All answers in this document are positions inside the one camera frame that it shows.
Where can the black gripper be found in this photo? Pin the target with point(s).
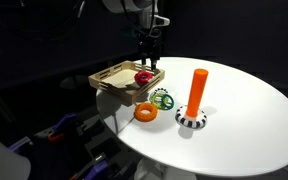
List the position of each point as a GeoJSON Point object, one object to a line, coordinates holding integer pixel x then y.
{"type": "Point", "coordinates": [149, 45]}

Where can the slatted wooden tray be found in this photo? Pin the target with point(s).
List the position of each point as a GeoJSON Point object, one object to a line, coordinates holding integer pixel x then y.
{"type": "Point", "coordinates": [117, 95]}

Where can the grey rounded object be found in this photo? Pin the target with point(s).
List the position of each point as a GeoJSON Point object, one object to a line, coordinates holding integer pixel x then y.
{"type": "Point", "coordinates": [2, 160]}

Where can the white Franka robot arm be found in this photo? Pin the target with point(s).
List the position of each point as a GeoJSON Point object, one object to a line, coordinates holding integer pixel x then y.
{"type": "Point", "coordinates": [130, 5]}

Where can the purple clamp with orange tip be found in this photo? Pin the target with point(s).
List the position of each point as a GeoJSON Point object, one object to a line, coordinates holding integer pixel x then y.
{"type": "Point", "coordinates": [64, 121]}

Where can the white table pedestal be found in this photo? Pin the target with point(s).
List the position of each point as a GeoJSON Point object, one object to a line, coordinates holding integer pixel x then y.
{"type": "Point", "coordinates": [160, 171]}

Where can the orange stacking peg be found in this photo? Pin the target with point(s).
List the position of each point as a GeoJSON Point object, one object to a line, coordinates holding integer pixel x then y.
{"type": "Point", "coordinates": [197, 90]}

